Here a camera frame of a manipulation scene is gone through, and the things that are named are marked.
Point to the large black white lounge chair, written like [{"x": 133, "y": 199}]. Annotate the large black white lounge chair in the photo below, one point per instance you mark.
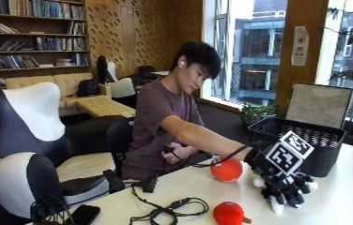
[{"x": 17, "y": 125}]

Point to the beige tufted sofa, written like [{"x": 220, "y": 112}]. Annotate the beige tufted sofa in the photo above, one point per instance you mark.
[{"x": 65, "y": 84}]

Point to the black smartphone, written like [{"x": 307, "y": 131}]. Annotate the black smartphone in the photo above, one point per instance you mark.
[{"x": 83, "y": 215}]

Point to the white marker cube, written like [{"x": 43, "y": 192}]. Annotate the white marker cube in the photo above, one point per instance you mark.
[{"x": 287, "y": 153}]

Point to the wooden bookshelf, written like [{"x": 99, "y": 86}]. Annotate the wooden bookshelf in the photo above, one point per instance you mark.
[{"x": 39, "y": 70}]

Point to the black white high-back chair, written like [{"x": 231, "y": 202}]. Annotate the black white high-back chair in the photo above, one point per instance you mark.
[{"x": 120, "y": 87}]

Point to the grey framed board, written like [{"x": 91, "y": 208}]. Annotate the grey framed board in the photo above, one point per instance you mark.
[{"x": 319, "y": 104}]

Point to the small white table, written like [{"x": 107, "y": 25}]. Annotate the small white table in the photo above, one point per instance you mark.
[{"x": 160, "y": 73}]

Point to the red plush toy white tag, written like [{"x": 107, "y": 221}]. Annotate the red plush toy white tag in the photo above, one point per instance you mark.
[{"x": 226, "y": 170}]

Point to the black adapter box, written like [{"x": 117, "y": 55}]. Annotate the black adapter box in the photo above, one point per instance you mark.
[{"x": 147, "y": 184}]

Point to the beige tufted ottoman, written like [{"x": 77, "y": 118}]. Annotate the beige tufted ottoman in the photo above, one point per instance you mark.
[{"x": 103, "y": 107}]

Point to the rows of books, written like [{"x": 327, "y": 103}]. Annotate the rows of books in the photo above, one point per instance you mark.
[{"x": 29, "y": 43}]

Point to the dark armchair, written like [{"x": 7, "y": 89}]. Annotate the dark armchair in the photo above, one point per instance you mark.
[{"x": 147, "y": 73}]

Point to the the person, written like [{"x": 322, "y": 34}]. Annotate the the person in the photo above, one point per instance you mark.
[{"x": 155, "y": 125}]

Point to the green potted plant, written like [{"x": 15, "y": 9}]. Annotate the green potted plant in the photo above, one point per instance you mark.
[{"x": 258, "y": 113}]

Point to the white earbud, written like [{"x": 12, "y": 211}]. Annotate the white earbud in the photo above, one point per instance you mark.
[{"x": 180, "y": 64}]

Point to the black backpack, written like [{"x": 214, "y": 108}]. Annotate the black backpack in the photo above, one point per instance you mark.
[{"x": 87, "y": 88}]

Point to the black woven basket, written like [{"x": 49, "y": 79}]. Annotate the black woven basket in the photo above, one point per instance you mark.
[{"x": 322, "y": 143}]

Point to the black mesh office chair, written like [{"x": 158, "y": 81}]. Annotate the black mesh office chair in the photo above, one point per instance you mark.
[{"x": 120, "y": 140}]

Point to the white paper notice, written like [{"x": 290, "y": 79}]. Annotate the white paper notice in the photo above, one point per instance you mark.
[{"x": 299, "y": 45}]

